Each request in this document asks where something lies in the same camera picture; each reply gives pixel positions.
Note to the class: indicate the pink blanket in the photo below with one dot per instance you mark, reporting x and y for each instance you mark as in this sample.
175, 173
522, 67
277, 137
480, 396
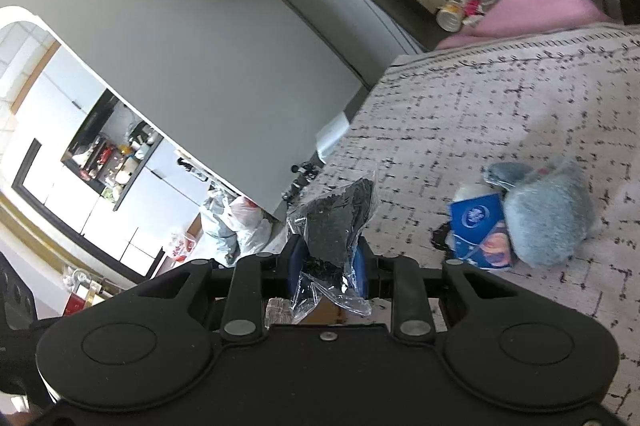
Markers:
512, 18

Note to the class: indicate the open brown cardboard box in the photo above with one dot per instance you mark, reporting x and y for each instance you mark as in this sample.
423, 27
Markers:
279, 311

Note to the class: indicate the white soft pouch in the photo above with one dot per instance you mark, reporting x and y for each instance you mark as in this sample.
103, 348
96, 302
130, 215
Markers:
468, 191

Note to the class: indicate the white small appliance box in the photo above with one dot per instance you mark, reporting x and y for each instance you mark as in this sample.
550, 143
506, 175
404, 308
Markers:
328, 138

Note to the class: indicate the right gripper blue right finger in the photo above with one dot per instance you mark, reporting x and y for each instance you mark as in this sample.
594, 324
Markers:
402, 282

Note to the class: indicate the fluffy light blue plush toy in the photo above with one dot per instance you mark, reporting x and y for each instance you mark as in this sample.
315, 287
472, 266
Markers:
549, 213

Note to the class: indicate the black patterned white bed cover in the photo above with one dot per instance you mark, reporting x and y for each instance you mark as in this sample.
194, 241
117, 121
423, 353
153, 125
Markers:
551, 124

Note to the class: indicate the grey door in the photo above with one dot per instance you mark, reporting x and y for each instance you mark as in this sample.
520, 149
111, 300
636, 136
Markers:
346, 26

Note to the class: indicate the black lace fabric piece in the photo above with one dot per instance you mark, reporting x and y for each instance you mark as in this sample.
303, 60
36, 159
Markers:
443, 239

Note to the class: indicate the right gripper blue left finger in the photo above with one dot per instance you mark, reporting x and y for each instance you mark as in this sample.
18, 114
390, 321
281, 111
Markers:
255, 280

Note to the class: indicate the blue Vinda tissue pack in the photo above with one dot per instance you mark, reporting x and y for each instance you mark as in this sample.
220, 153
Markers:
481, 237

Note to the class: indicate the light blue plastic bag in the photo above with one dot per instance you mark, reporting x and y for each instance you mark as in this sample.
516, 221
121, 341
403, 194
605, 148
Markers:
222, 240

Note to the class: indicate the blue denim heart pillow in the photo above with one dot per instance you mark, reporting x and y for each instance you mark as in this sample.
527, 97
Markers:
506, 175

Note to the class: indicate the red white plastic bag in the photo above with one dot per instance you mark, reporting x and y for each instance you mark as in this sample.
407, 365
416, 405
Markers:
180, 246

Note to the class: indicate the yellow paper cup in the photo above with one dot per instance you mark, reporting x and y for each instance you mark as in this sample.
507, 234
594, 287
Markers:
450, 17

